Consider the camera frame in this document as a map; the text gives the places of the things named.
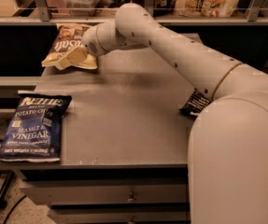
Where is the upper drawer knob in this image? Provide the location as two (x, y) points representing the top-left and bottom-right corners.
(127, 192), (137, 203)

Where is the blue Kettle chip bag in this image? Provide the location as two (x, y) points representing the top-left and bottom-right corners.
(0, 92), (72, 162)

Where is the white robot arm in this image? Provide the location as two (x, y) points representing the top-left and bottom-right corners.
(60, 4), (268, 224)

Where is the small black snack packet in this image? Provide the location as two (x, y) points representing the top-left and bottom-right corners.
(179, 89), (211, 119)

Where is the colourful snack bag on shelf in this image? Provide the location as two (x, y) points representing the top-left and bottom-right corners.
(179, 0), (239, 18)

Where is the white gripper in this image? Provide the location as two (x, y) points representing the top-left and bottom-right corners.
(55, 24), (109, 70)

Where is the brown sea salt chip bag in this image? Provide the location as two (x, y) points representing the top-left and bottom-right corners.
(41, 23), (98, 70)

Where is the grey drawer cabinet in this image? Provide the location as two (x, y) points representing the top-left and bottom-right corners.
(0, 49), (193, 224)

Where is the grey metal shelf rack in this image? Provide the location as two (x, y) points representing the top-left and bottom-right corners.
(0, 0), (268, 26)

